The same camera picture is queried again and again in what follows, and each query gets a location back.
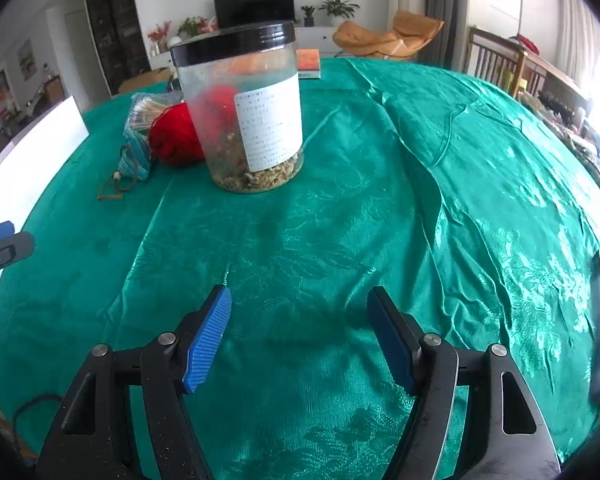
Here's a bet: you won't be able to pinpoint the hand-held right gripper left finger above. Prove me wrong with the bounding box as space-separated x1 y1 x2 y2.
35 284 233 480

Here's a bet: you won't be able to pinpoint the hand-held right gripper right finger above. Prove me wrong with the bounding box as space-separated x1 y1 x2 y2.
366 286 562 480

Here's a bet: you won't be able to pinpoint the white cardboard box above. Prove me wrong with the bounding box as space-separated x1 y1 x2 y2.
0 95 90 241

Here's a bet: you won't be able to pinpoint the green satin tablecloth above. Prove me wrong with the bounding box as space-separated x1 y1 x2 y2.
0 57 600 480

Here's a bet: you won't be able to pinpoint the cotton swab packet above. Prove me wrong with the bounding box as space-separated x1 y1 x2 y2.
125 92 183 133

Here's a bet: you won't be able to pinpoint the red yarn ball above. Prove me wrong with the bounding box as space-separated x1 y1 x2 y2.
147 101 206 167

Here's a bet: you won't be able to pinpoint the brown cardboard box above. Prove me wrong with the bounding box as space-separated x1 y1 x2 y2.
117 67 173 95

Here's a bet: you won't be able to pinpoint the clear jar with black lid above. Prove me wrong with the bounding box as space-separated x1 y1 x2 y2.
170 20 305 195

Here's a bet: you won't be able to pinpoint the dark display cabinet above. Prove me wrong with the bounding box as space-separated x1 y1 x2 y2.
82 0 152 97

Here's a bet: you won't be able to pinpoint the red flowers in vase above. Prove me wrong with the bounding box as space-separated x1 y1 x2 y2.
147 21 173 56

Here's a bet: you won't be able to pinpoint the cluttered bottles and toiletries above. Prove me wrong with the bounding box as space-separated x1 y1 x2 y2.
530 85 600 196

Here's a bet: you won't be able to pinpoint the red flowering potted plant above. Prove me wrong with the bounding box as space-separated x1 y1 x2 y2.
177 16 218 38

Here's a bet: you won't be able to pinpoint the orange book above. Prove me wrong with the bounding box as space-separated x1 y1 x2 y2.
296 49 322 80

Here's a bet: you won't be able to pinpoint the wooden slatted chair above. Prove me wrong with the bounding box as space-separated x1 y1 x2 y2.
465 26 526 96

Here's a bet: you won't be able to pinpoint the orange lounge chair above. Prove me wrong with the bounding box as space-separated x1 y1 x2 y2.
332 10 445 61

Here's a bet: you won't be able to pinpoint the white television cabinet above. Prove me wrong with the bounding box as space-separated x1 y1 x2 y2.
147 25 341 68

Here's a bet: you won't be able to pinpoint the red cloth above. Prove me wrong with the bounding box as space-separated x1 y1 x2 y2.
510 34 541 56

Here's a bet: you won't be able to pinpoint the grey curtain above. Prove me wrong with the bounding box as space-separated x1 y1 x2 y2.
425 0 468 68

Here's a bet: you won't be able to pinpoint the large green potted plant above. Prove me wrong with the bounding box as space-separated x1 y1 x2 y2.
318 0 361 26

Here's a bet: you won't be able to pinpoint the flat screen television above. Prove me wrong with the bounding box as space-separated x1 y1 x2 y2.
213 0 296 28

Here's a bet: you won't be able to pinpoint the white curtain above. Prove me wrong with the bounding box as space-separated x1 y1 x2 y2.
555 0 600 96

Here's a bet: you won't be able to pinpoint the teal drawstring pouch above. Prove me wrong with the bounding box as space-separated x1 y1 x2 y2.
97 125 153 201

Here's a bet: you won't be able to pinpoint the black cable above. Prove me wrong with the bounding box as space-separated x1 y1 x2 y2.
12 394 63 441

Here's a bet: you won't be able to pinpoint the framed wall picture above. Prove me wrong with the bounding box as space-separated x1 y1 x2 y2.
17 40 34 80

